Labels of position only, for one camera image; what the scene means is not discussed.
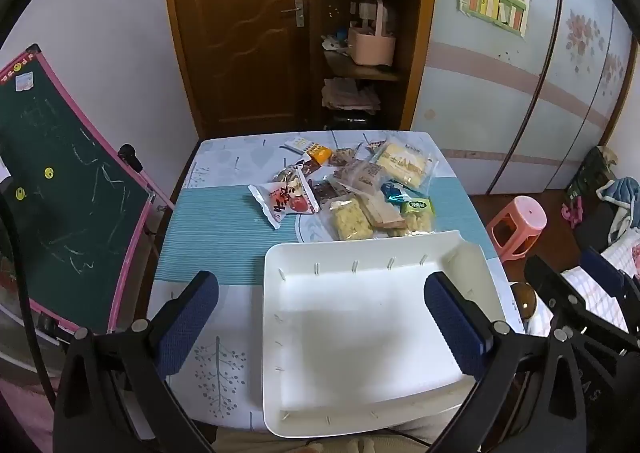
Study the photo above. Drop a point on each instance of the folded cloths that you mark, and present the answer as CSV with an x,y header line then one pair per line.
x,y
350,95

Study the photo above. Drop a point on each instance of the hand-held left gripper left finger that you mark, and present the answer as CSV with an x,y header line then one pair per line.
x,y
187,325

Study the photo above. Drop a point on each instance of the brown round knob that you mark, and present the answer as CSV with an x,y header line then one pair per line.
x,y
524,302

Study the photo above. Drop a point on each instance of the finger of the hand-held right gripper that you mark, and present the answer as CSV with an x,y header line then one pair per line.
x,y
602,270
557,285

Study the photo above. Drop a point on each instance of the brown wooden door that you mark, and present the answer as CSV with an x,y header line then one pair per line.
x,y
235,33

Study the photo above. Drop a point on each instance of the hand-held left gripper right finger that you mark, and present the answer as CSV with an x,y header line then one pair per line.
x,y
455,328

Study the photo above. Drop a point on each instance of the floral wardrobe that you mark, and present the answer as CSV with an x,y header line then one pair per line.
x,y
500,108

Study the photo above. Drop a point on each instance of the green label snack packet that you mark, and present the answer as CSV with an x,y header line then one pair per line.
x,y
417,215

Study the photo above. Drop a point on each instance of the beige bread packet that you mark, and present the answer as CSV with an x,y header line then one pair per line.
x,y
360,177

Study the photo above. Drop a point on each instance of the pink toy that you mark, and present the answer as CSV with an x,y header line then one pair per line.
x,y
572,213

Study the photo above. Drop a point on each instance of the blue white snack packet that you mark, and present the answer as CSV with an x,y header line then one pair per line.
x,y
395,191

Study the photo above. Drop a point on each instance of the pink plastic stool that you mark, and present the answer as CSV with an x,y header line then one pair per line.
x,y
522,213

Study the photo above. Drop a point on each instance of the white plastic tray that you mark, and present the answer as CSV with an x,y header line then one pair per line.
x,y
350,323

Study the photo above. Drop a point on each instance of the orange snack packet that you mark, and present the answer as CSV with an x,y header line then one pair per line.
x,y
320,154

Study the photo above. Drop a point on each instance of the small white yellow box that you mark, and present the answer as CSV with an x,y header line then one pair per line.
x,y
299,144

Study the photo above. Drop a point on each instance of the white checkered cloth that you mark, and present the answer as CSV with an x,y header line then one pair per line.
x,y
600,303

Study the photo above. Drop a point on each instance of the sandwich cake packet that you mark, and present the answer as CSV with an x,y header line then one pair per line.
x,y
385,215

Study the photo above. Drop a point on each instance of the green bag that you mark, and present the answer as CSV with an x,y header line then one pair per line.
x,y
590,178

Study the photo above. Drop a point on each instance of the dark clear snack packet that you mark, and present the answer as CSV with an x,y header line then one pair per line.
x,y
344,156

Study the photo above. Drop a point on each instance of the wooden corner shelf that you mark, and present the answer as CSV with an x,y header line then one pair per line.
x,y
417,58

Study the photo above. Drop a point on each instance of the red white snack packet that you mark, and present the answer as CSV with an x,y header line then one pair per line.
x,y
282,203

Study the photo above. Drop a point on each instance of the clear nut snack packet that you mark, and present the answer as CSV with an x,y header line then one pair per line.
x,y
292,175

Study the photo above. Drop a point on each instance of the blue white garment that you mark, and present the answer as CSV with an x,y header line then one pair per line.
x,y
620,195

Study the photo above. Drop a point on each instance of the green chalkboard with pink frame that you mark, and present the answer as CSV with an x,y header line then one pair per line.
x,y
65,183

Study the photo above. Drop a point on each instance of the yellow puffed rice packet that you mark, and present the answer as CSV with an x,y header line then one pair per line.
x,y
350,220

